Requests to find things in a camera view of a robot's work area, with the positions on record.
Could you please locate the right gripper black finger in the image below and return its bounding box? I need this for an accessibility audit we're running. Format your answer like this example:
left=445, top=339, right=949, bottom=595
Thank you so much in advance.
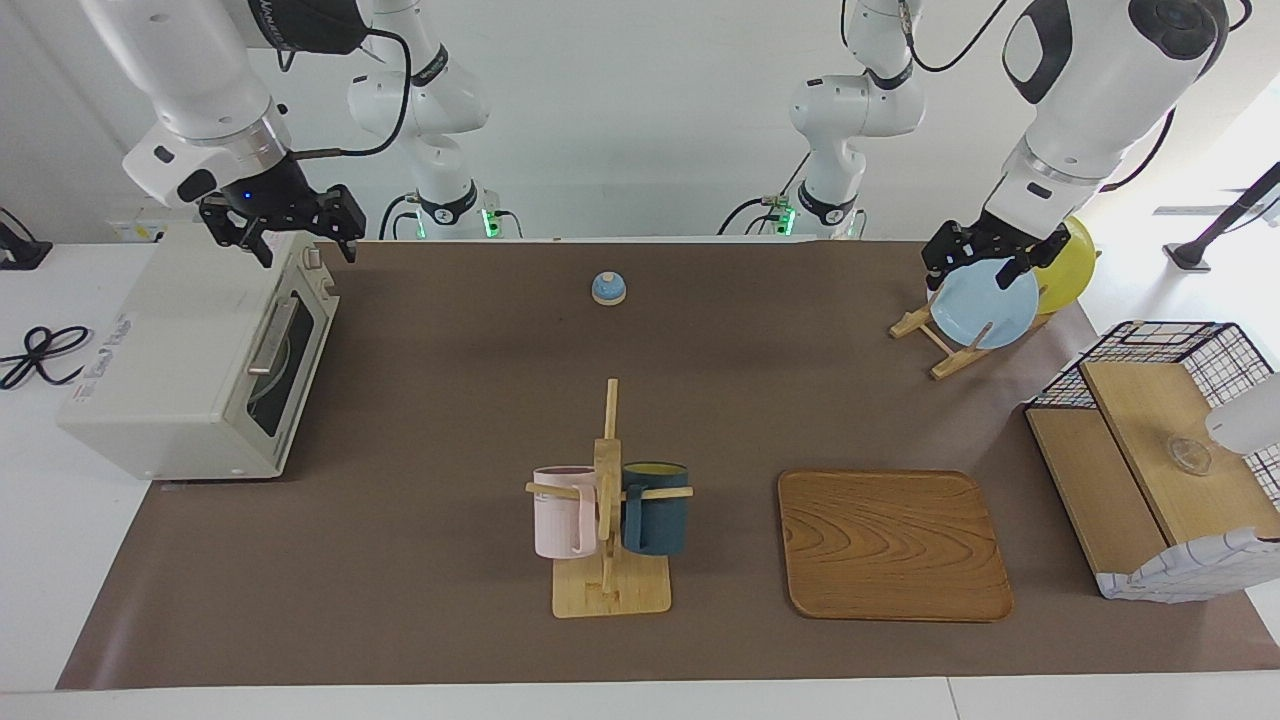
left=303, top=184, right=367, bottom=264
left=198, top=195, right=277, bottom=269

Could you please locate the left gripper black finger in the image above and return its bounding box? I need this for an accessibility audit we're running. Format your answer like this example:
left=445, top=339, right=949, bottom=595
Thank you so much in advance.
left=995, top=226, right=1072, bottom=291
left=921, top=222, right=979, bottom=293

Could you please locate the black clamp mount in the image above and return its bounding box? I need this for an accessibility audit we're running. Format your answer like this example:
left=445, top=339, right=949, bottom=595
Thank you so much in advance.
left=0, top=207, right=53, bottom=271

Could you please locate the black base cable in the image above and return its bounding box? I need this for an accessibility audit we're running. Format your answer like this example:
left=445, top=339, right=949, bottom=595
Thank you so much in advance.
left=716, top=150, right=811, bottom=237

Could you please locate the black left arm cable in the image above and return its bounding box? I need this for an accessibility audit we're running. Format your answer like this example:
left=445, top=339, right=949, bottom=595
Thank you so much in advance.
left=1098, top=105, right=1178, bottom=193

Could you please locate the white power box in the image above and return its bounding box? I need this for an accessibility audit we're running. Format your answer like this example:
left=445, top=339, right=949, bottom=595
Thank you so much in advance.
left=108, top=195, right=201, bottom=244

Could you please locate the white toaster oven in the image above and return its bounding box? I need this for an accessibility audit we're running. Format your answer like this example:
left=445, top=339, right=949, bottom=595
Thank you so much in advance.
left=57, top=222, right=341, bottom=483

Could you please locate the brown table mat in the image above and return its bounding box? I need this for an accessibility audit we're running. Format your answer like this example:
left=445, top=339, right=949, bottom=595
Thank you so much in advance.
left=55, top=240, right=1280, bottom=691

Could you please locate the white checked cloth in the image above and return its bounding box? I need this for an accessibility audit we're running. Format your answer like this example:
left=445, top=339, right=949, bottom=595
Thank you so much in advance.
left=1095, top=527, right=1280, bottom=604

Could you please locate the wire basket wooden shelf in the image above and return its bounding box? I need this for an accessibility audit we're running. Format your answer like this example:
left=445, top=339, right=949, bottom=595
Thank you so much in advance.
left=1025, top=360, right=1280, bottom=591

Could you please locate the pink mug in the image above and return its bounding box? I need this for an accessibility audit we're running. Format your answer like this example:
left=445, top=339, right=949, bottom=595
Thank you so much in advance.
left=532, top=466, right=601, bottom=560

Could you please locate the black coiled cable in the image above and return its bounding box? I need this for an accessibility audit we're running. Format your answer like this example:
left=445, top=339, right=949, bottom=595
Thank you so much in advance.
left=0, top=325, right=93, bottom=391

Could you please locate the black wire basket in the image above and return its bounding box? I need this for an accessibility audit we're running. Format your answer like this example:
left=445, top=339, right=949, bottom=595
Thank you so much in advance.
left=1028, top=320, right=1280, bottom=501

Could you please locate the wooden plate rack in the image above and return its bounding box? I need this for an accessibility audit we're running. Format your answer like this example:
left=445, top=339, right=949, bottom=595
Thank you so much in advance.
left=889, top=285, right=1056, bottom=381

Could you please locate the yellow plate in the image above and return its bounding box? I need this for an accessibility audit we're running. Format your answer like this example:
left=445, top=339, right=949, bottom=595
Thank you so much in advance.
left=1030, top=215, right=1098, bottom=316

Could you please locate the wooden mug rack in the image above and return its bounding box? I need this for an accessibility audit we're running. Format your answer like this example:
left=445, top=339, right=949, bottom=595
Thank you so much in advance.
left=525, top=378, right=695, bottom=619

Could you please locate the glass oven door with handle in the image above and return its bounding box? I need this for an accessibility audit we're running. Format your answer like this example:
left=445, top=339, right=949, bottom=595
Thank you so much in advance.
left=235, top=262, right=341, bottom=477

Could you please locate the light blue plate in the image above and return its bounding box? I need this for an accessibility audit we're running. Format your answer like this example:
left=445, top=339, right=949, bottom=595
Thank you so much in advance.
left=930, top=258, right=1041, bottom=350

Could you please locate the white rounded object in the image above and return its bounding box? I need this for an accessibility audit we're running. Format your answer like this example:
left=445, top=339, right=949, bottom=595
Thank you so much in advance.
left=1204, top=372, right=1280, bottom=456

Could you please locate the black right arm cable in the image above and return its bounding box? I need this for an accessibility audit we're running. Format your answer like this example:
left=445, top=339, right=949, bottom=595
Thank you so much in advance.
left=290, top=28, right=413, bottom=161

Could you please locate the black stand with base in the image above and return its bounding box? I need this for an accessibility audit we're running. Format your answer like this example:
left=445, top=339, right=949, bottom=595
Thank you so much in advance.
left=1163, top=160, right=1280, bottom=273

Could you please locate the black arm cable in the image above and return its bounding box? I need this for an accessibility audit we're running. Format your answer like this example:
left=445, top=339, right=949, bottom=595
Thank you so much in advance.
left=290, top=28, right=413, bottom=161
left=1098, top=105, right=1178, bottom=193

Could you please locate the brown wooden tray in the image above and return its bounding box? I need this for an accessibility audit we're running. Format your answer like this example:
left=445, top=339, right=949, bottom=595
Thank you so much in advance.
left=777, top=469, right=1015, bottom=623

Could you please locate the dark teal mug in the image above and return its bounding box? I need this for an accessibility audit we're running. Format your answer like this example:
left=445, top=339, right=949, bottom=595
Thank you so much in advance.
left=620, top=461, right=691, bottom=557

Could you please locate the small clear glass dish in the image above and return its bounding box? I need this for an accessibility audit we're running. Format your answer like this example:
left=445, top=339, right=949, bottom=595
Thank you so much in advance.
left=1165, top=437, right=1214, bottom=476

